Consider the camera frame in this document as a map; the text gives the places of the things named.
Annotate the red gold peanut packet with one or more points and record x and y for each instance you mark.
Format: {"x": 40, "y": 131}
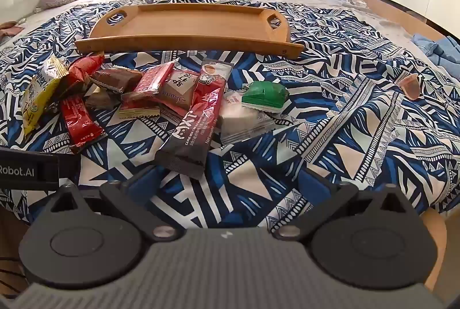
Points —
{"x": 84, "y": 70}

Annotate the red dotted snack packet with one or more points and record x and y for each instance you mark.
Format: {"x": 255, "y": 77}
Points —
{"x": 154, "y": 77}

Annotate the wooden tray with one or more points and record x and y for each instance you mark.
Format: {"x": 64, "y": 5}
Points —
{"x": 194, "y": 21}

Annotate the red black coffee stick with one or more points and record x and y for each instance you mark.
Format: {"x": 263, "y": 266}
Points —
{"x": 197, "y": 122}

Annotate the red gold-edged wafer packet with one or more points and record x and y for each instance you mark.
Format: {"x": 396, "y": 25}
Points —
{"x": 138, "y": 106}

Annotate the long red bar packet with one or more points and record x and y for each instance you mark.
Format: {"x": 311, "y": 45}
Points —
{"x": 79, "y": 124}

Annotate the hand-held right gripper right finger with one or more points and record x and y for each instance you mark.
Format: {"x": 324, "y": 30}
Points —
{"x": 312, "y": 183}

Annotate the dark brown chocolate packet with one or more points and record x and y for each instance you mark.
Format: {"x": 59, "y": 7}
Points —
{"x": 116, "y": 79}

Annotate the clear plastic wrapper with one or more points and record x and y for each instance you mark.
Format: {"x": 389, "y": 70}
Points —
{"x": 355, "y": 0}

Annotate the clear white cake packet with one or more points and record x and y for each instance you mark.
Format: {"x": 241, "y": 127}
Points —
{"x": 240, "y": 122}

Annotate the small brown snack packet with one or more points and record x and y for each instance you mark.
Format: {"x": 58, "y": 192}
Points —
{"x": 99, "y": 100}

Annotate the pink white snack packet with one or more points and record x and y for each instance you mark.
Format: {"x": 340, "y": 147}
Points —
{"x": 179, "y": 93}

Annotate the light blue cloth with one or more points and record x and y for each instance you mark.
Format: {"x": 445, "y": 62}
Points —
{"x": 442, "y": 50}

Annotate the wooden bed frame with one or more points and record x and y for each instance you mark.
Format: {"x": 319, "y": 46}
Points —
{"x": 395, "y": 12}

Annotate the green candy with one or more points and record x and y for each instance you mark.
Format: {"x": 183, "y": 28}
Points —
{"x": 266, "y": 95}

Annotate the yellow snack packet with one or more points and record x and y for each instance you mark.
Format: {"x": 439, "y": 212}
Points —
{"x": 37, "y": 97}

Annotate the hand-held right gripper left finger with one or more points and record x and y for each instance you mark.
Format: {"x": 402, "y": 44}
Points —
{"x": 143, "y": 183}

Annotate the reddish brown cloth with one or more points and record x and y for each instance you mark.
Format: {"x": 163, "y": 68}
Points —
{"x": 9, "y": 29}

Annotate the blue patterned blanket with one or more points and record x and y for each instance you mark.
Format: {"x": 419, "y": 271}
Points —
{"x": 341, "y": 107}

